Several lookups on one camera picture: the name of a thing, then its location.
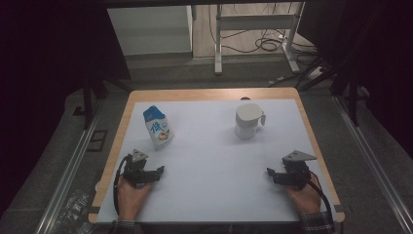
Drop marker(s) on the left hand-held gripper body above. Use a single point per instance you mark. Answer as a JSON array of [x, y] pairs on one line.
[[134, 170]]

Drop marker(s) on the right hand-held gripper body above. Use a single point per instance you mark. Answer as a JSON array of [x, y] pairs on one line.
[[297, 170]]

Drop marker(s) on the blue and white milk pouch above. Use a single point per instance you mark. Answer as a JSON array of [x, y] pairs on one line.
[[158, 128]]

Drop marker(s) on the person's left hand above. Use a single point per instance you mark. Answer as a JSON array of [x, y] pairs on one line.
[[131, 198]]

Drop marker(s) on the person's right hand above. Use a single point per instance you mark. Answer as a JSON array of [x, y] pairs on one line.
[[305, 198]]

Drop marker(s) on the clear plastic bag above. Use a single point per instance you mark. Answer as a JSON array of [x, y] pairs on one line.
[[73, 211]]

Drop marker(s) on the black stand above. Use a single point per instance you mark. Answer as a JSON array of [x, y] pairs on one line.
[[344, 84], [87, 97]]

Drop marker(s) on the wooden table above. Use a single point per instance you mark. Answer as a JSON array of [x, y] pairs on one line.
[[207, 94]]

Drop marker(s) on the white power strip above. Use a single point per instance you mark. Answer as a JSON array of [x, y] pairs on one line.
[[315, 73]]

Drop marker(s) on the white cabinet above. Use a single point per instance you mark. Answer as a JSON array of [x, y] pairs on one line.
[[149, 31]]

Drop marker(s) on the black floor frame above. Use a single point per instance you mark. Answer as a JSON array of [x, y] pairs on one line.
[[97, 140]]

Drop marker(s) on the aluminium rail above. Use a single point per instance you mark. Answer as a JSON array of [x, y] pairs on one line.
[[373, 162], [69, 172]]

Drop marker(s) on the white metal desk frame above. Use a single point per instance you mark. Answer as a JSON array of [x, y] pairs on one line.
[[256, 22]]

